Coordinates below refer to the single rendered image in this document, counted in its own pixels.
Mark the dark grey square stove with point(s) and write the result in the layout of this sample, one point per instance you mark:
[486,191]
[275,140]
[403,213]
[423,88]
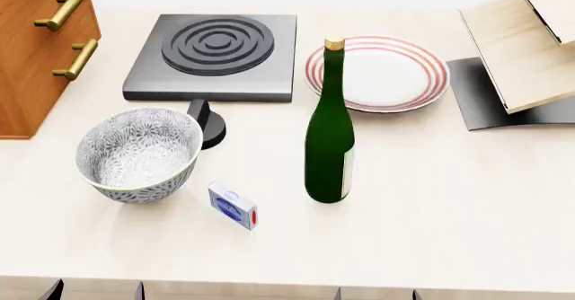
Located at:
[148,84]

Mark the black ringed stove burner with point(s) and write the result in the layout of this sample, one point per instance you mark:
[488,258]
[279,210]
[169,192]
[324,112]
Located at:
[217,44]

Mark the white grey patterned bowl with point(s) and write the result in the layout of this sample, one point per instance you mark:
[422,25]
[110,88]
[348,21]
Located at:
[135,151]

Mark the light wooden rack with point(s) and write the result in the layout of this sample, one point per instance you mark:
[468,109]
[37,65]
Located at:
[521,57]

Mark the black stove knob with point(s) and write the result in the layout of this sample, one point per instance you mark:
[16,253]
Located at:
[214,128]

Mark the white plate with red rings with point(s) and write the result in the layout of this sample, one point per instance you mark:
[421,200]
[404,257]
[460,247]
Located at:
[391,74]

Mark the wooden cabinet with drawers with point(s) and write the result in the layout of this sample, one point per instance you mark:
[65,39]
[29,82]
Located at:
[27,64]

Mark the green glass wine bottle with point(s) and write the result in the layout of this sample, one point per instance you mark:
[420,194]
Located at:
[328,138]

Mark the small white blue box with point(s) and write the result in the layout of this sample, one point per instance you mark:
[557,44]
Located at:
[230,204]

